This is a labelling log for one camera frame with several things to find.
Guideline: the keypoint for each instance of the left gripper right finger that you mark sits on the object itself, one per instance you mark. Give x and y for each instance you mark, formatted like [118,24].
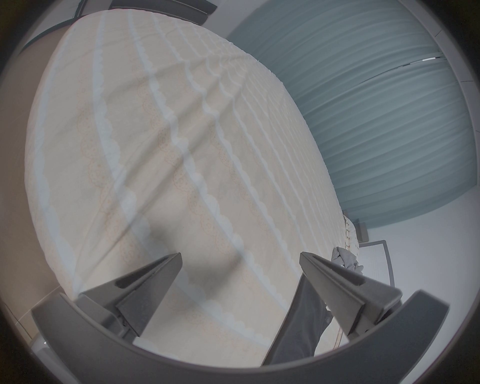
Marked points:
[348,292]

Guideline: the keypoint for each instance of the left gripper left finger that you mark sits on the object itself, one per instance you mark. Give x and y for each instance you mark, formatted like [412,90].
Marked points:
[142,292]

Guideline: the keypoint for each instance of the white printed pillow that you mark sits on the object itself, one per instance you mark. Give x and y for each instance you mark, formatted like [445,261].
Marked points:
[350,232]

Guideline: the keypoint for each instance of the grey garment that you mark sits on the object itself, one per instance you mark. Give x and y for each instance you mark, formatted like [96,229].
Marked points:
[343,258]

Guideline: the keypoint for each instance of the black T-shirt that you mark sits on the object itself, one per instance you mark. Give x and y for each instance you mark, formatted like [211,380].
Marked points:
[300,326]

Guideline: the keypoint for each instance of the bed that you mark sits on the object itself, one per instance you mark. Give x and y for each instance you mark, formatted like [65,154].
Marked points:
[168,150]

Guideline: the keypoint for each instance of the grey bedside table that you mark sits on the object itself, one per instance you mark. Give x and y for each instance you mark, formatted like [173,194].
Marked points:
[363,231]

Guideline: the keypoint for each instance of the blue-green curtain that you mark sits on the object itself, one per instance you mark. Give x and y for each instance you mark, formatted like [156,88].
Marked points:
[375,112]

